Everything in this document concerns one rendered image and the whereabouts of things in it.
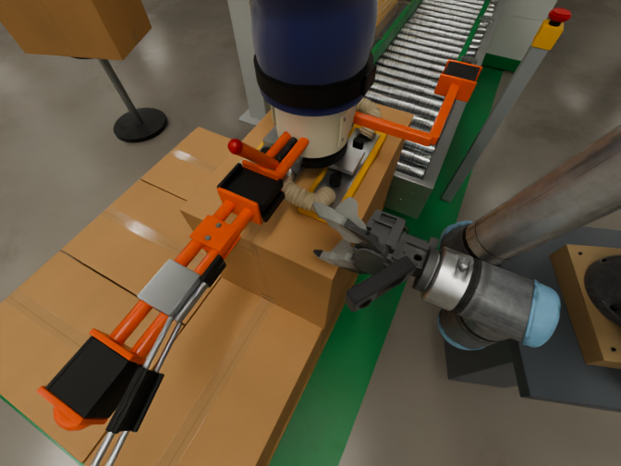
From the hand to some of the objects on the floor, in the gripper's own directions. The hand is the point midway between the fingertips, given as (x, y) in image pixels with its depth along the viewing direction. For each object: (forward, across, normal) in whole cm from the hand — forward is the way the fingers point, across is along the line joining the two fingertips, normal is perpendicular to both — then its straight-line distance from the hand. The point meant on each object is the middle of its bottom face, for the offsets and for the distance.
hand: (310, 233), depth 50 cm
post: (-34, -108, -125) cm, 169 cm away
